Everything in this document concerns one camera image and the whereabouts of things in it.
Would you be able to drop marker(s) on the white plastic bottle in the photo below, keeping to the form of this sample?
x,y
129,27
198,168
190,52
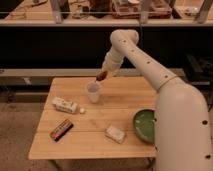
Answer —
x,y
67,106

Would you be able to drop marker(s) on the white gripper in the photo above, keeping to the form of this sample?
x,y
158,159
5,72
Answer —
x,y
112,62

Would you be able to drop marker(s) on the background workbench shelf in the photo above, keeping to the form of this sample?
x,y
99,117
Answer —
x,y
126,13

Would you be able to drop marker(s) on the red pepper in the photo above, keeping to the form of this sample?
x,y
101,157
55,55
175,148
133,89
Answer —
x,y
101,76

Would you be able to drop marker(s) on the green bowl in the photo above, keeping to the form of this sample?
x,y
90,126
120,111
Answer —
x,y
143,124

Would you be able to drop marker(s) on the white wrapped packet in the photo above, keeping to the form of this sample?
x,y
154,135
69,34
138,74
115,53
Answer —
x,y
116,134

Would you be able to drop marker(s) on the red chocolate bar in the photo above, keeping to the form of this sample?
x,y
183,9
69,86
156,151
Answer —
x,y
61,129

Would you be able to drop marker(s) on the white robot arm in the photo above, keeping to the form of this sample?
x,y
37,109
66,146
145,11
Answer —
x,y
181,118

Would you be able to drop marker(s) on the white ceramic cup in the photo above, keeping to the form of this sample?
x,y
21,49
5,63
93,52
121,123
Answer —
x,y
93,91

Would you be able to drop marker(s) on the wooden folding table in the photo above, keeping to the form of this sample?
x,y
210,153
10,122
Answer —
x,y
121,98

